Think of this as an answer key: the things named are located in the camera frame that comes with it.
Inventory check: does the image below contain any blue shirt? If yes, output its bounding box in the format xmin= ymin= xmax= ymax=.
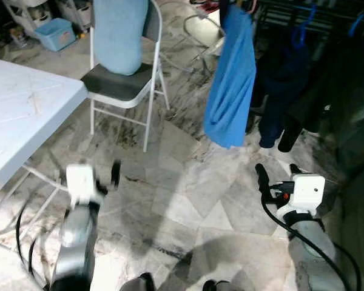
xmin=203 ymin=4 xmax=258 ymax=150

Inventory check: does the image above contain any blue clothes hanger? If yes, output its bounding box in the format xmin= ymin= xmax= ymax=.
xmin=348 ymin=11 xmax=364 ymax=38
xmin=290 ymin=5 xmax=317 ymax=50

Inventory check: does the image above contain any dark green sofa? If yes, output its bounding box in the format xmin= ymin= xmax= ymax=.
xmin=318 ymin=91 xmax=364 ymax=291

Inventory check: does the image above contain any white metal folding chair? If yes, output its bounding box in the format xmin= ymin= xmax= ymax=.
xmin=80 ymin=0 xmax=170 ymax=153

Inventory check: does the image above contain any robot left leg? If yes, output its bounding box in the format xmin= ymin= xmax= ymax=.
xmin=120 ymin=272 xmax=156 ymax=291

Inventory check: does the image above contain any robot leg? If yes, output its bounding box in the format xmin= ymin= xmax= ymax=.
xmin=120 ymin=272 xmax=156 ymax=291
xmin=202 ymin=279 xmax=232 ymax=291

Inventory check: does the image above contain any white plastic folding table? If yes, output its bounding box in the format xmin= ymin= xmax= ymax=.
xmin=0 ymin=56 xmax=89 ymax=243

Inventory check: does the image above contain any robot right leg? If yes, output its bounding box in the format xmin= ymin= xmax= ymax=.
xmin=202 ymin=279 xmax=232 ymax=291

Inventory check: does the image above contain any light blue cushion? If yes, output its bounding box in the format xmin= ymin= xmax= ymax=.
xmin=92 ymin=0 xmax=150 ymax=77

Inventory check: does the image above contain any black clothes drying rack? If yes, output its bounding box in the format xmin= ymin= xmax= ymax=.
xmin=249 ymin=0 xmax=364 ymax=37

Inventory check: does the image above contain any light blue plastic basket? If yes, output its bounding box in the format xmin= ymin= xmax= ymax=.
xmin=34 ymin=18 xmax=78 ymax=53

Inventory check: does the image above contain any white storage shelf unit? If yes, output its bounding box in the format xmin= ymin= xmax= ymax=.
xmin=0 ymin=0 xmax=93 ymax=38

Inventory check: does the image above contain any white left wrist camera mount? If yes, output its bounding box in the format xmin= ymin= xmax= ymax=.
xmin=65 ymin=163 xmax=101 ymax=207

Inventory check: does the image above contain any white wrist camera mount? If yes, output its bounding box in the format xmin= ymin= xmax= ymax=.
xmin=65 ymin=163 xmax=101 ymax=207
xmin=289 ymin=173 xmax=326 ymax=211

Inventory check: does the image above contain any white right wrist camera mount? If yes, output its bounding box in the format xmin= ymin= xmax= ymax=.
xmin=289 ymin=173 xmax=326 ymax=211

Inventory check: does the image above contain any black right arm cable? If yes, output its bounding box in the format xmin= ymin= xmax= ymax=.
xmin=260 ymin=193 xmax=362 ymax=291

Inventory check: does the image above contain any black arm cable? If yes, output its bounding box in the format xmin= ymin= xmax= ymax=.
xmin=260 ymin=193 xmax=362 ymax=291
xmin=15 ymin=197 xmax=52 ymax=287

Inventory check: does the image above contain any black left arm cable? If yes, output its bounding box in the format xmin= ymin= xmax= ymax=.
xmin=15 ymin=197 xmax=52 ymax=287

